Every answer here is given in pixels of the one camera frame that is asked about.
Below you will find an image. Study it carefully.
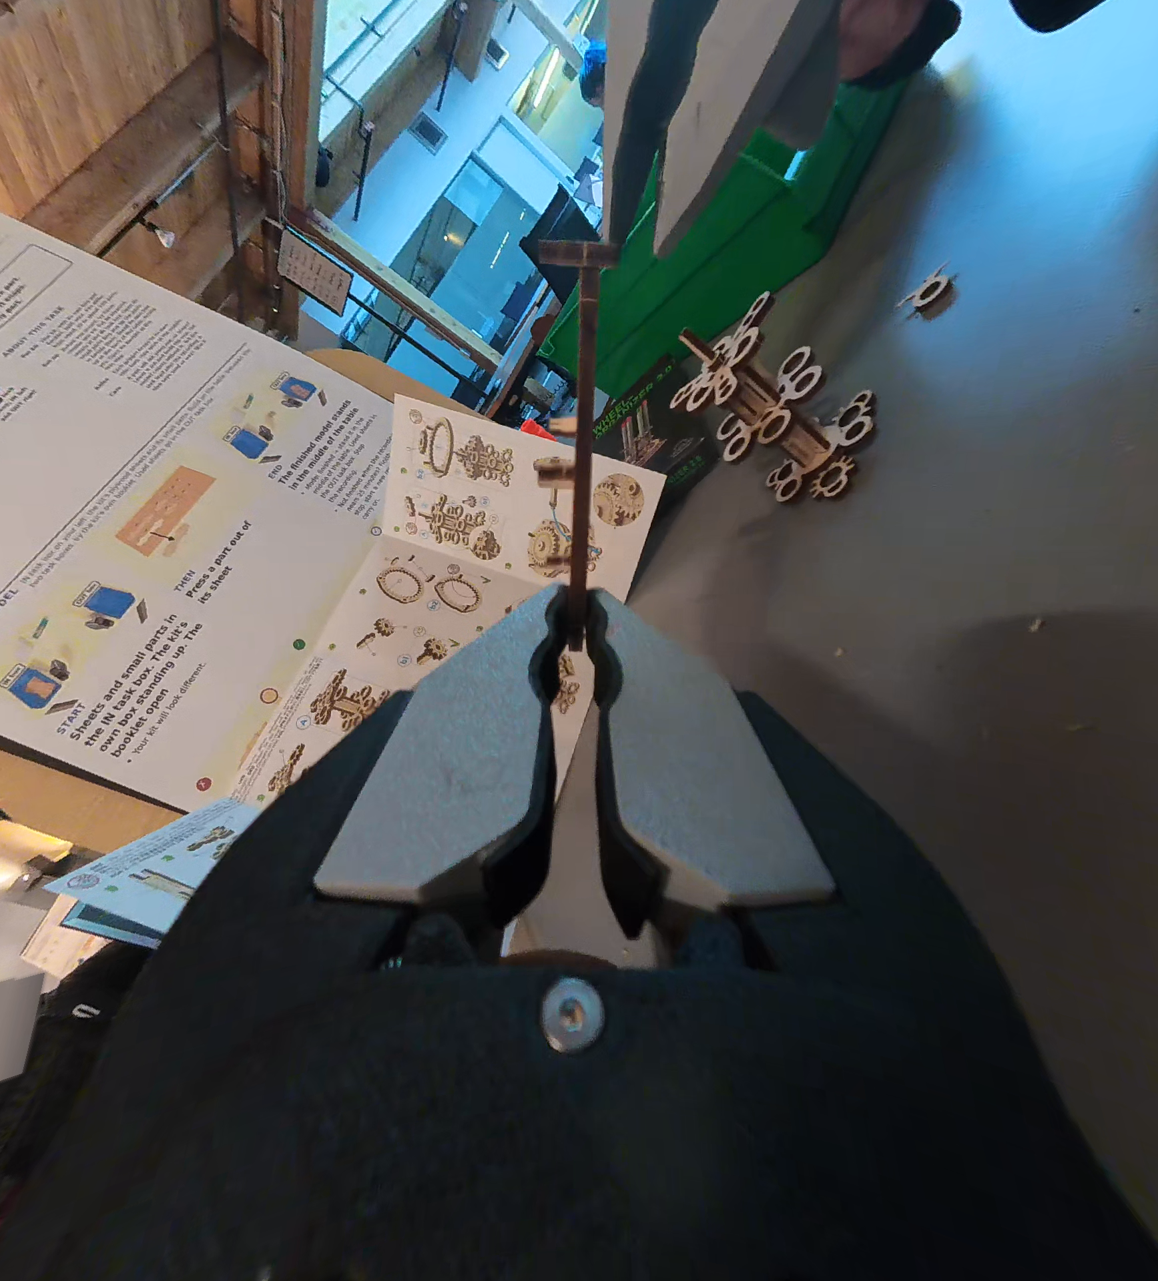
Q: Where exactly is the green plastic box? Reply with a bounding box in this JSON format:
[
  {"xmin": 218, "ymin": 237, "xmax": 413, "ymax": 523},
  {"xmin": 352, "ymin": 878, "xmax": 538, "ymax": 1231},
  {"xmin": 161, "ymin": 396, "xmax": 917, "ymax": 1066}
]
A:
[{"xmin": 546, "ymin": 77, "xmax": 912, "ymax": 404}]

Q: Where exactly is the dark model kit box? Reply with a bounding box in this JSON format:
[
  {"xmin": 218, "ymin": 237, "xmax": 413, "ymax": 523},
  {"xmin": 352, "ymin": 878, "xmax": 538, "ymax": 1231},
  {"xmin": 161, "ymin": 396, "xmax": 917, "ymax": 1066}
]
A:
[{"xmin": 590, "ymin": 353, "xmax": 721, "ymax": 507}]

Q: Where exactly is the white printed instruction board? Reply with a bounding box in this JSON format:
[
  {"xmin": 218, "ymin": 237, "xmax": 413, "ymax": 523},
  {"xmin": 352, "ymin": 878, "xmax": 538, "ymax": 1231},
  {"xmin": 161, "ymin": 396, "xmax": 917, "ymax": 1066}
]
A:
[{"xmin": 0, "ymin": 209, "xmax": 401, "ymax": 814}]

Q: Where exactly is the person's right hand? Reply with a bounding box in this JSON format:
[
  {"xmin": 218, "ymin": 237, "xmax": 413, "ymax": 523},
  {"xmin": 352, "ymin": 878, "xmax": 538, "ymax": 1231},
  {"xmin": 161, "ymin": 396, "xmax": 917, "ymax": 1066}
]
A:
[{"xmin": 839, "ymin": 0, "xmax": 929, "ymax": 81}]

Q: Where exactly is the light blue leaflet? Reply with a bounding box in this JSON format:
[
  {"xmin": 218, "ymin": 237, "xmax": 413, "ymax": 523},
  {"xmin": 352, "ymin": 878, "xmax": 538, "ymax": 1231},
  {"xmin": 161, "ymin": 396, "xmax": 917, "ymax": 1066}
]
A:
[{"xmin": 42, "ymin": 794, "xmax": 261, "ymax": 948}]

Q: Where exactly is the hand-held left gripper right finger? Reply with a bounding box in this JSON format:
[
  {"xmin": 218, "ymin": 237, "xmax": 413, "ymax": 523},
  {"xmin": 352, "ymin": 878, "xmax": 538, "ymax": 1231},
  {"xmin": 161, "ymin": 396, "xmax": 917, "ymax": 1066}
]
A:
[{"xmin": 586, "ymin": 589, "xmax": 836, "ymax": 910}]

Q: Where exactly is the small wooden gear part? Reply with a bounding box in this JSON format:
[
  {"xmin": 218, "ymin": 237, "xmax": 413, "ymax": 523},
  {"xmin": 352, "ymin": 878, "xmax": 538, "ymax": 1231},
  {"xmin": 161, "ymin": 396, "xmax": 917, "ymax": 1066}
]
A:
[{"xmin": 896, "ymin": 263, "xmax": 957, "ymax": 321}]

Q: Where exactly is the small hanging sign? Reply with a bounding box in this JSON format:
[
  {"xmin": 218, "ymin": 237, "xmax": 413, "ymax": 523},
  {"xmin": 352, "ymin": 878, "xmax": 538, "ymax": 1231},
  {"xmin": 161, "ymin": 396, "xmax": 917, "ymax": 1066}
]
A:
[{"xmin": 276, "ymin": 224, "xmax": 356, "ymax": 313}]

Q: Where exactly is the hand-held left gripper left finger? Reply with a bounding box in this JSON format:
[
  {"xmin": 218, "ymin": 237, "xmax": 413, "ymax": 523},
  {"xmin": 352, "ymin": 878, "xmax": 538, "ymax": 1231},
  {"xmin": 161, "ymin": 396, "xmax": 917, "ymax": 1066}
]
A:
[{"xmin": 313, "ymin": 584, "xmax": 568, "ymax": 902}]

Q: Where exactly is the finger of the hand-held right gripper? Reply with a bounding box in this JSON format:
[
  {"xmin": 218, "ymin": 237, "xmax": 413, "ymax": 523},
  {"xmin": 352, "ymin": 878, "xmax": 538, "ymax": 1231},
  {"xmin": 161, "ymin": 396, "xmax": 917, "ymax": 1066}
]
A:
[
  {"xmin": 652, "ymin": 0, "xmax": 848, "ymax": 257},
  {"xmin": 603, "ymin": 0, "xmax": 664, "ymax": 248}
]

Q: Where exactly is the folded model assembly booklet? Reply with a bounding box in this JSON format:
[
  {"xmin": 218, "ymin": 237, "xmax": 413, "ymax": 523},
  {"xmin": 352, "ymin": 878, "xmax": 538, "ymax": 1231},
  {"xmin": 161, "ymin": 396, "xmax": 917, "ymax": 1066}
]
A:
[{"xmin": 234, "ymin": 392, "xmax": 669, "ymax": 808}]

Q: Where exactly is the wooden gear model assembly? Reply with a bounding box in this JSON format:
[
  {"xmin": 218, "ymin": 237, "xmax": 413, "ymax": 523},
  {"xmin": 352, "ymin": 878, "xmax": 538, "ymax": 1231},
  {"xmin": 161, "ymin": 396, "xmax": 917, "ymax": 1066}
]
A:
[{"xmin": 667, "ymin": 289, "xmax": 880, "ymax": 504}]

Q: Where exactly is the thin T-shaped wooden part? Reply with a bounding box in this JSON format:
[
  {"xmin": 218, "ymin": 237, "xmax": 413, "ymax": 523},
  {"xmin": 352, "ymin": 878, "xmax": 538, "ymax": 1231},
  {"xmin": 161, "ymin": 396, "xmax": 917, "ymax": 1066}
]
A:
[{"xmin": 536, "ymin": 237, "xmax": 621, "ymax": 654}]

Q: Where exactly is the round cardboard sheet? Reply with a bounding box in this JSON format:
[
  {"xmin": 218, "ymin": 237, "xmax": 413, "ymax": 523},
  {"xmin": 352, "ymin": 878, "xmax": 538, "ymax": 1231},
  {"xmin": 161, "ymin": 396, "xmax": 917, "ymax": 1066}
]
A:
[{"xmin": 0, "ymin": 744, "xmax": 189, "ymax": 854}]

